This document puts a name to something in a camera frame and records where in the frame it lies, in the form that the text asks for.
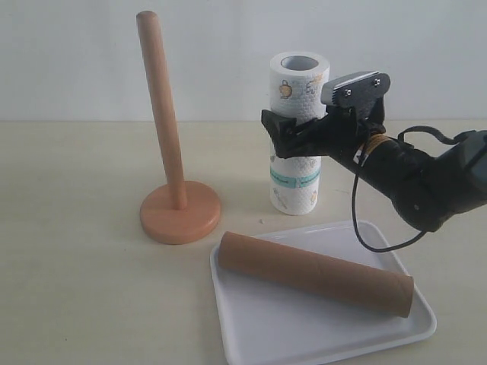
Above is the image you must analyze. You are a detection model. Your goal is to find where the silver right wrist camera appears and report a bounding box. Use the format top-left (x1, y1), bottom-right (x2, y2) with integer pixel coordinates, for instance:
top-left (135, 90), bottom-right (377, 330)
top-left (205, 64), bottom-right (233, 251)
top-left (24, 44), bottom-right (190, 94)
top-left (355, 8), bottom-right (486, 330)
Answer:
top-left (320, 71), bottom-right (391, 109)

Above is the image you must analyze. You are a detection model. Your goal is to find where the printed white paper towel roll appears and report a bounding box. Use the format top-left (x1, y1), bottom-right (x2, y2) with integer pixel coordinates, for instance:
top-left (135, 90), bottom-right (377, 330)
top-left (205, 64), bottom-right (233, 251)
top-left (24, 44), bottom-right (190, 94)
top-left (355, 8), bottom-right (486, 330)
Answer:
top-left (269, 52), bottom-right (329, 215)

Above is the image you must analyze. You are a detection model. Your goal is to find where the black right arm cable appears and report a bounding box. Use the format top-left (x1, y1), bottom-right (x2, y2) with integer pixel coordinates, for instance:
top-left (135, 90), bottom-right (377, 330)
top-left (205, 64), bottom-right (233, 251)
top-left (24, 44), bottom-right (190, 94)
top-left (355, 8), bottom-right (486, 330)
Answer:
top-left (352, 125), bottom-right (463, 252)

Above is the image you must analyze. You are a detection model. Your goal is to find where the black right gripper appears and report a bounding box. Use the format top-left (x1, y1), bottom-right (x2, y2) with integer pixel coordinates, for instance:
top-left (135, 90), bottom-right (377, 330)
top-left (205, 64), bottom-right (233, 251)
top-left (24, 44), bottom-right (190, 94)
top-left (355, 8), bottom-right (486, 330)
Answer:
top-left (261, 97), bottom-right (385, 159)

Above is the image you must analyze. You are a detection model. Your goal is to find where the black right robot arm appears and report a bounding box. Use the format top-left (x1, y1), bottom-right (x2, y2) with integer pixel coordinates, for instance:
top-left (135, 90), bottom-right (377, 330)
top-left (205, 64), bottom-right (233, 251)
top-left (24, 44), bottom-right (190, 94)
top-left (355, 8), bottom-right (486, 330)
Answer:
top-left (261, 99), bottom-right (486, 232)

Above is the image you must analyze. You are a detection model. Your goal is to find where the wooden paper towel holder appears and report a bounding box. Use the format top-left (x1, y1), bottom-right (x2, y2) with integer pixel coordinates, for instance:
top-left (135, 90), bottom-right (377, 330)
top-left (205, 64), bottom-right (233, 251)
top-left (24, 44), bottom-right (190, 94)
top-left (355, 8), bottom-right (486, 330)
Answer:
top-left (136, 11), bottom-right (221, 245)

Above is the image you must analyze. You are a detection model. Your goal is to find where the brown cardboard tube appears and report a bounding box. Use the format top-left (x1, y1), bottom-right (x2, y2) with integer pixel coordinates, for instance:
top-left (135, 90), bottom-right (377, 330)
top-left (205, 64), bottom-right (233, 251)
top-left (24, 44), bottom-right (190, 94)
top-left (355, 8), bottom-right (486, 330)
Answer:
top-left (218, 231), bottom-right (414, 318)

